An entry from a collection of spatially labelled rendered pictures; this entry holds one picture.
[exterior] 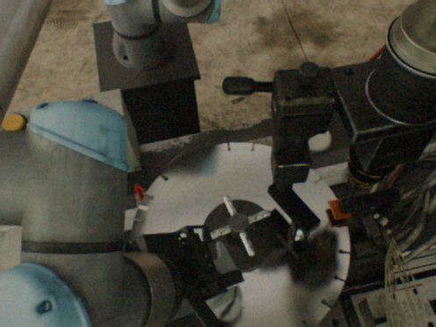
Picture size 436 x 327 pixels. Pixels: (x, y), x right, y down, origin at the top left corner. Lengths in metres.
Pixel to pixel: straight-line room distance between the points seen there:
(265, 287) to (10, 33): 0.45
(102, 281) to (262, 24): 2.05
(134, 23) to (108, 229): 0.77
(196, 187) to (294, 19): 1.72
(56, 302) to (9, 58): 0.24
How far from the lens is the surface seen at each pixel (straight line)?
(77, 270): 0.32
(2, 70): 0.45
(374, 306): 0.77
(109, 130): 0.33
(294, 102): 0.42
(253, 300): 0.65
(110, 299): 0.34
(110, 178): 0.33
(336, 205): 0.68
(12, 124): 0.92
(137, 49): 1.10
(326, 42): 2.25
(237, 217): 0.62
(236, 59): 2.14
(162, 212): 0.70
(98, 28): 1.27
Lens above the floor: 1.58
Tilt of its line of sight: 61 degrees down
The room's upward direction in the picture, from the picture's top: 5 degrees counter-clockwise
